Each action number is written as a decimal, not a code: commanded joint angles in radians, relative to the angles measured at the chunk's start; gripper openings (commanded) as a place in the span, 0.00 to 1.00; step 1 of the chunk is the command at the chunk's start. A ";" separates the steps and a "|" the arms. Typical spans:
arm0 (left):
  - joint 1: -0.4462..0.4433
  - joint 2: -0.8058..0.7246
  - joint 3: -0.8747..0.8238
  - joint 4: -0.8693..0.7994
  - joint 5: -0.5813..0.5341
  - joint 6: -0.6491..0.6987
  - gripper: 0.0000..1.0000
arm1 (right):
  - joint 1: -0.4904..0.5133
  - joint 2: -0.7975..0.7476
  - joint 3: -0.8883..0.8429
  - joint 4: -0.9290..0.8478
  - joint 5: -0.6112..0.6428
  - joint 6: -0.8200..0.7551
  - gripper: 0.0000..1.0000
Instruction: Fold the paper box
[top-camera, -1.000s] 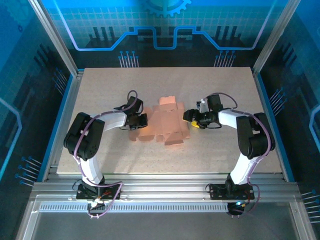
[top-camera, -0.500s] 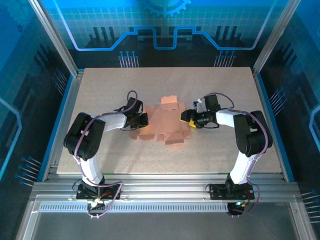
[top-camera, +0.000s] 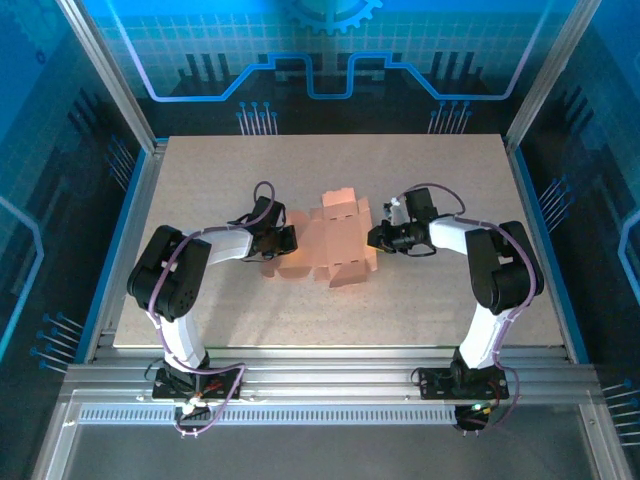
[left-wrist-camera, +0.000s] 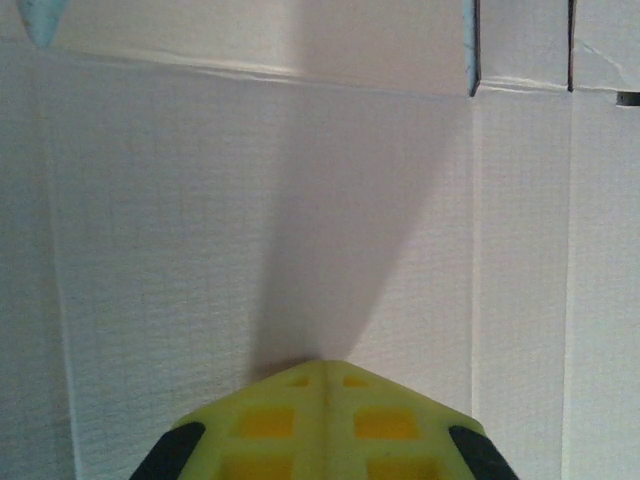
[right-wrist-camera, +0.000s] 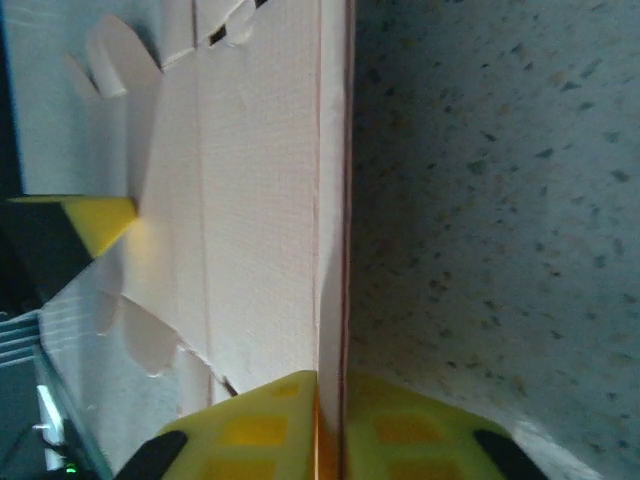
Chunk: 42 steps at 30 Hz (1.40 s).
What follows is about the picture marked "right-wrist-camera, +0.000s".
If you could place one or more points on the pink cardboard paper box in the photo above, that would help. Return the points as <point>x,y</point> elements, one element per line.
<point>250,200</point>

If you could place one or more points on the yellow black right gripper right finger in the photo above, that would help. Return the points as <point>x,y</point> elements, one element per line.
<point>425,440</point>

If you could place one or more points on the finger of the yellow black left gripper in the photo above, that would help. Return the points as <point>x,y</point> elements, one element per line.
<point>100,220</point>

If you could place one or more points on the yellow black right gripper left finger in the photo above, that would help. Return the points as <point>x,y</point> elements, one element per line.
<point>250,435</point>

